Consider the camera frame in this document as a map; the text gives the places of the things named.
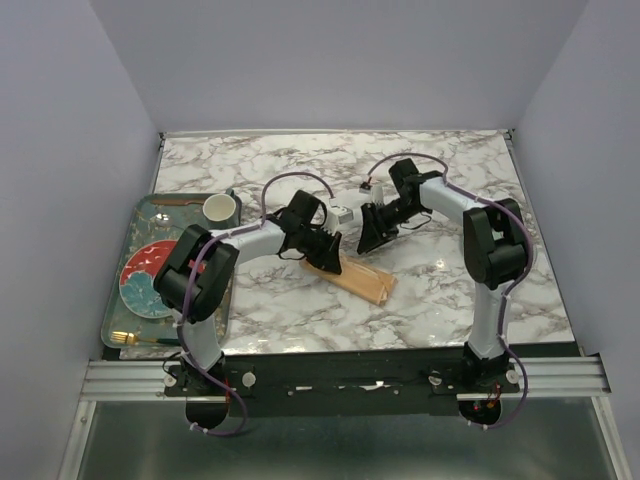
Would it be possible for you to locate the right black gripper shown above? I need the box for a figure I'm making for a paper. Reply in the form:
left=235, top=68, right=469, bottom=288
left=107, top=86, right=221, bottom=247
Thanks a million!
left=356, top=197, right=424, bottom=254

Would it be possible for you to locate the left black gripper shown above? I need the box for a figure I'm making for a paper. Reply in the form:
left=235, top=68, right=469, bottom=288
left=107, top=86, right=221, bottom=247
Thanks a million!
left=296, top=224, right=342, bottom=274

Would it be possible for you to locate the peach cloth napkin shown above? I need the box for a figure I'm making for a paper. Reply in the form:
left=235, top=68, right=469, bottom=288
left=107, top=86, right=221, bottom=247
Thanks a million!
left=299, top=253, right=397, bottom=306

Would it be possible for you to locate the silver metal spoon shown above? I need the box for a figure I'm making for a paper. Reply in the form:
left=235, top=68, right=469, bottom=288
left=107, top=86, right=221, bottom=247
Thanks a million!
left=152, top=212, right=185, bottom=229

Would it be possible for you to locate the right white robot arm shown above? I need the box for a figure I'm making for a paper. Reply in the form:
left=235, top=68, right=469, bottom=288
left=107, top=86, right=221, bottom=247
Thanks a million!
left=357, top=153, right=533, bottom=392

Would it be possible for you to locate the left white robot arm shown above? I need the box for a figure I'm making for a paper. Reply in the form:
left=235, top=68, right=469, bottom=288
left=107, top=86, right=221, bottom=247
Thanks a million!
left=153, top=190, right=342, bottom=395

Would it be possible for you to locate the grey-green ceramic mug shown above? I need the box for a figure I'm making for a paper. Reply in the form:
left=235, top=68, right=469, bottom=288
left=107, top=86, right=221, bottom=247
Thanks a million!
left=202, top=189, right=241, bottom=230

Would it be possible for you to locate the floral teal serving tray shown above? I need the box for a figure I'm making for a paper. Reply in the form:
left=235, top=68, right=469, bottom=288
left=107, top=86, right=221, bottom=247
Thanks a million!
left=101, top=192, right=244, bottom=349

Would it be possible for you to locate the red and teal plate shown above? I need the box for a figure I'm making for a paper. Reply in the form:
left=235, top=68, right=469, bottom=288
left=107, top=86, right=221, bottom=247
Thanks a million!
left=118, top=240, right=177, bottom=320

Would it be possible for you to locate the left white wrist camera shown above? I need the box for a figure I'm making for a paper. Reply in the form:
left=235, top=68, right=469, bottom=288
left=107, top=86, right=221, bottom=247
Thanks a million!
left=327, top=200, right=354, bottom=226

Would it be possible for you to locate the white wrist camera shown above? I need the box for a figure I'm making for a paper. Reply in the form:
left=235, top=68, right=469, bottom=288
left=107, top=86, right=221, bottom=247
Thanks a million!
left=327, top=200, right=354, bottom=226
left=359, top=182, right=384, bottom=205

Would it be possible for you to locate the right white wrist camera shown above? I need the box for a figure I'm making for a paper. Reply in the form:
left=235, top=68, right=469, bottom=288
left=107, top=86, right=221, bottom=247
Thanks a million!
left=359, top=182, right=384, bottom=205

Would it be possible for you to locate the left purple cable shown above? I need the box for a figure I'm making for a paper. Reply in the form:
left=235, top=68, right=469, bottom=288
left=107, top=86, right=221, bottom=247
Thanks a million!
left=175, top=171, right=337, bottom=437

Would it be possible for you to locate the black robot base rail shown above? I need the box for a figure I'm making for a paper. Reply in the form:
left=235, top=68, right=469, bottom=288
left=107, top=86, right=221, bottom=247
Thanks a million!
left=164, top=347, right=521, bottom=424

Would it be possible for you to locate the gold fork green handle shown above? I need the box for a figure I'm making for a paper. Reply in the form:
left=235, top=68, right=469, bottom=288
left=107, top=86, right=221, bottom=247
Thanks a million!
left=110, top=331, right=180, bottom=347

